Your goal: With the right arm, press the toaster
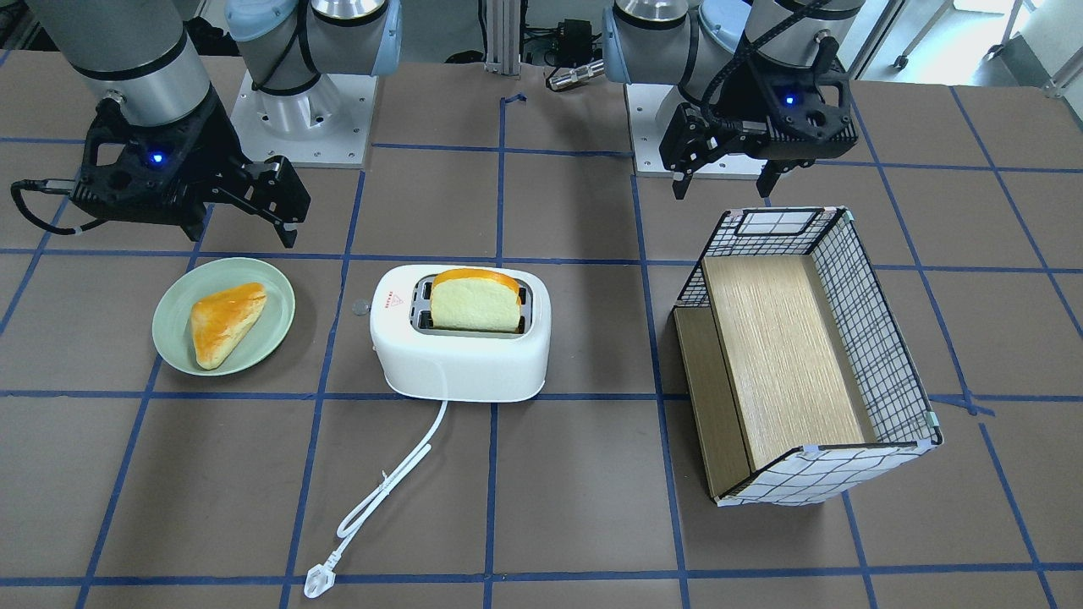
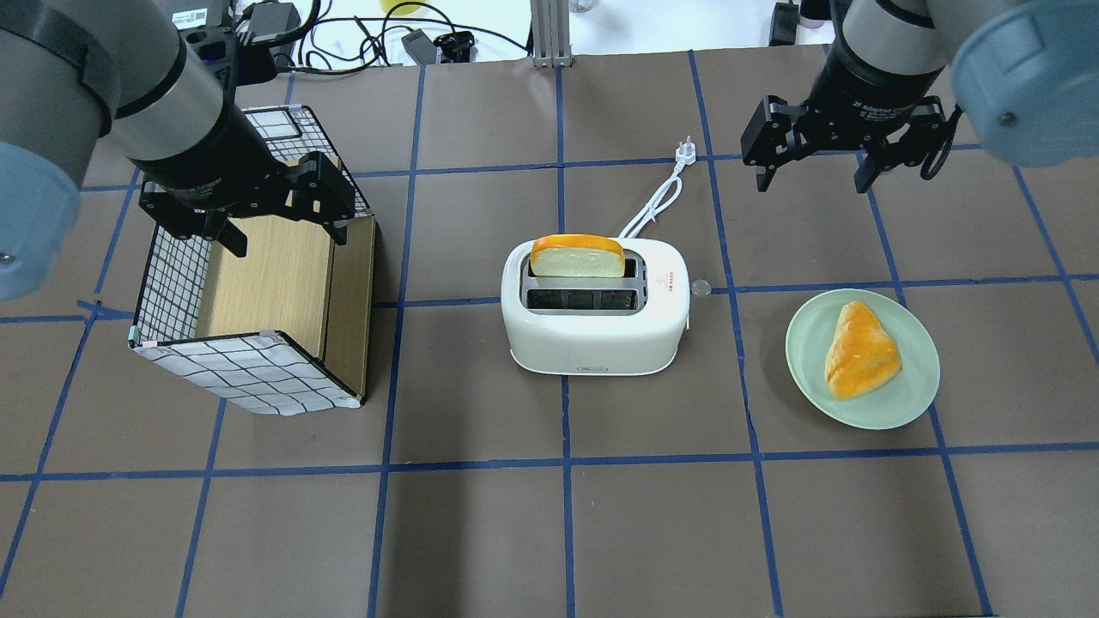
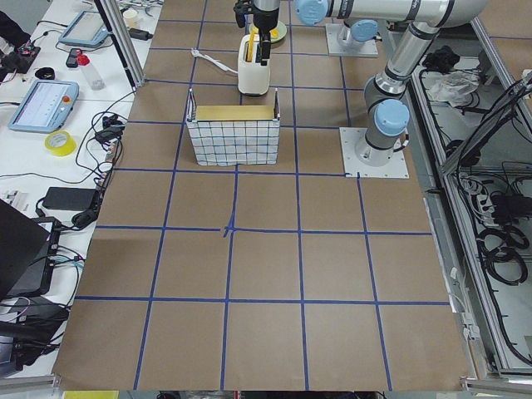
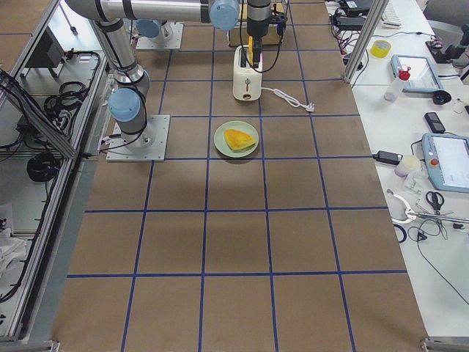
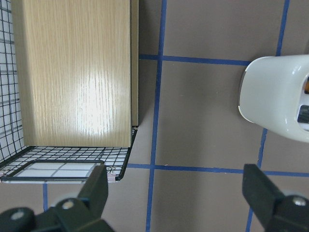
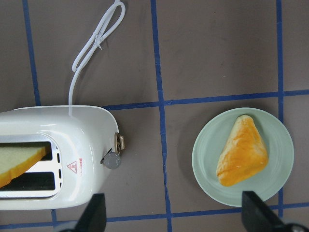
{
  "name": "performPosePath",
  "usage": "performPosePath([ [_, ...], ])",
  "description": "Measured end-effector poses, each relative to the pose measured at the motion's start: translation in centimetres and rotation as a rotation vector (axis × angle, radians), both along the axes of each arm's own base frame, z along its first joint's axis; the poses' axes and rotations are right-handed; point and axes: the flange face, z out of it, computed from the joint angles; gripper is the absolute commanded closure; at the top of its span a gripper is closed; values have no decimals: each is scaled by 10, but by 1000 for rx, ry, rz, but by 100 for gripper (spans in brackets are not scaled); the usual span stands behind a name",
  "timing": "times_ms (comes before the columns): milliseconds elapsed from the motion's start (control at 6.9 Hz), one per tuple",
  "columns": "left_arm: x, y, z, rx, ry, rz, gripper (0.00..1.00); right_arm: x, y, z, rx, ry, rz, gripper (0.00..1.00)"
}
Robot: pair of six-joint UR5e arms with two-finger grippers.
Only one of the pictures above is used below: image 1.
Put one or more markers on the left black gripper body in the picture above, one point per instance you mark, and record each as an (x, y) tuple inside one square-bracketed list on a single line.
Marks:
[(734, 108)]

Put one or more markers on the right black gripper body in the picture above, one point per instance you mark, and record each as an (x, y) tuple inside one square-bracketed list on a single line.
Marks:
[(213, 145)]

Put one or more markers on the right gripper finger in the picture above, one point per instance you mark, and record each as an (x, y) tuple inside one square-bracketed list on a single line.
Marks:
[(191, 217), (272, 191)]

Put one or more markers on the white toaster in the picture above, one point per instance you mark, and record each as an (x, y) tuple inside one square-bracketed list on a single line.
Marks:
[(422, 360)]

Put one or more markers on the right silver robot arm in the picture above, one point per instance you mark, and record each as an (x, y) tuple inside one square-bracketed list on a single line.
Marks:
[(141, 54)]

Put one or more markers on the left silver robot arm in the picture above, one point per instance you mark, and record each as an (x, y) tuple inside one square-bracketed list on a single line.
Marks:
[(704, 50)]

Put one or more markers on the toast slice in toaster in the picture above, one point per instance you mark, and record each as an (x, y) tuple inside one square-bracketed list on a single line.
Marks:
[(475, 299)]

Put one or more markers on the triangular orange bread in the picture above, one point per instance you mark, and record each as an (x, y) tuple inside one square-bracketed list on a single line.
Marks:
[(220, 321)]

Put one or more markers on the green plate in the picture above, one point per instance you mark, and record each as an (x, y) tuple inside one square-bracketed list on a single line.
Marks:
[(171, 321)]

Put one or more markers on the black power adapter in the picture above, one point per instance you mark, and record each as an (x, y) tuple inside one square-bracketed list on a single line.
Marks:
[(574, 43)]

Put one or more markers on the checkered fabric wood box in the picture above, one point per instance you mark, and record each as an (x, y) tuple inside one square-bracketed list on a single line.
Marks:
[(800, 380)]

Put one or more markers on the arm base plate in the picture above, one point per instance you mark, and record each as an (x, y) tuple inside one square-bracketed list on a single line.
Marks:
[(326, 126), (651, 108)]

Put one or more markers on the aluminium frame post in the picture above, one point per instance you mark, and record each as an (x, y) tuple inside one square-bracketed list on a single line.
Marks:
[(503, 25)]

